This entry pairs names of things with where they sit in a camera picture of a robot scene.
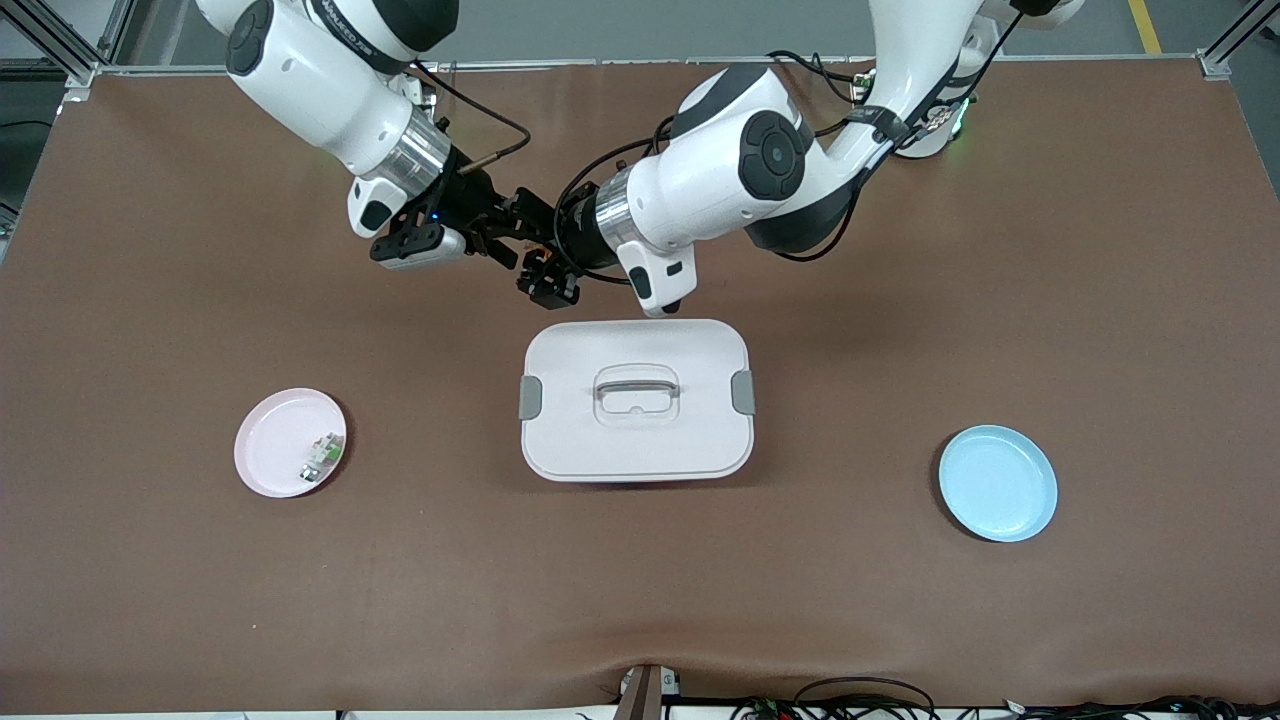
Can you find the aluminium frame post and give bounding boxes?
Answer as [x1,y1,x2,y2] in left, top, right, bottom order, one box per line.
[1198,0,1280,81]
[0,0,136,86]

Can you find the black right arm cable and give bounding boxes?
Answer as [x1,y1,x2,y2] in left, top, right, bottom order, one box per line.
[410,60,532,166]

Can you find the black left base cables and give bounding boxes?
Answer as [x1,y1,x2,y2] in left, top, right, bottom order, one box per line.
[768,48,871,103]

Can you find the pink round plate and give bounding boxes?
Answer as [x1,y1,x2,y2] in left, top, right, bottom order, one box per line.
[233,387,349,500]

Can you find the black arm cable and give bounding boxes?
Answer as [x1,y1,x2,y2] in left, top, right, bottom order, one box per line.
[555,5,1031,293]
[410,60,532,166]

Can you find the silver table edge rail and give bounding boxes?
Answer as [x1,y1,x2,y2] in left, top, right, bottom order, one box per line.
[95,55,1216,79]

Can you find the small green white component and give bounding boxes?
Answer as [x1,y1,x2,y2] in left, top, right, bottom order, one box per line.
[300,432,346,485]

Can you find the black looped cable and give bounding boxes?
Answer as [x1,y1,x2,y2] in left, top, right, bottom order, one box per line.
[793,677,938,720]

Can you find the brown table mat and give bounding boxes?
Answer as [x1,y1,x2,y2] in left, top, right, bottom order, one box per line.
[0,58,1280,716]

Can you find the white lidded storage box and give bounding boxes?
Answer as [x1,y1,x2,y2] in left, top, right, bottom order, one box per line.
[518,318,757,484]

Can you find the brown grey edge bracket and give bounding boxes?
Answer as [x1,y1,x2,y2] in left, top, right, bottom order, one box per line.
[615,663,683,720]

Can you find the black cable bundle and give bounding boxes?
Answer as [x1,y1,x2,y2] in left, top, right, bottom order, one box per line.
[730,695,1280,720]

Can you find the light blue round plate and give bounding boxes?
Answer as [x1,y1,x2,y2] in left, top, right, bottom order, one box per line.
[937,424,1059,544]

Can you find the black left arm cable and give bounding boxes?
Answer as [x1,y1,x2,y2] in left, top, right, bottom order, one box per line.
[555,5,1031,293]

